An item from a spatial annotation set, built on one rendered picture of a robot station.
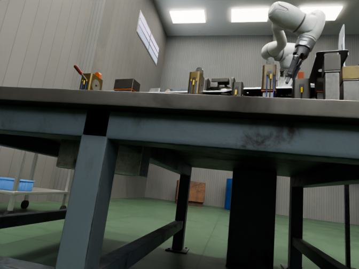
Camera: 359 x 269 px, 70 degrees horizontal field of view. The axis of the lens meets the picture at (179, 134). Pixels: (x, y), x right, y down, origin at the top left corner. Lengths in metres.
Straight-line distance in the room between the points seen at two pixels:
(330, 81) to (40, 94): 0.91
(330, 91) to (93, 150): 0.78
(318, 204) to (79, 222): 9.03
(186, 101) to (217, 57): 9.82
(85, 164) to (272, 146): 0.47
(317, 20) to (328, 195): 8.32
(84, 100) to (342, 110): 0.61
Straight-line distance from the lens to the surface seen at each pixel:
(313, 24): 1.54
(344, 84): 1.29
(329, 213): 9.59
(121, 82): 1.48
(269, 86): 1.17
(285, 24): 1.51
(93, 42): 5.50
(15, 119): 0.88
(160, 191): 9.40
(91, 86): 1.57
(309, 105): 0.62
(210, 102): 0.61
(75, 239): 0.72
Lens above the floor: 0.48
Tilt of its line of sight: 12 degrees up
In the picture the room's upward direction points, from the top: 7 degrees clockwise
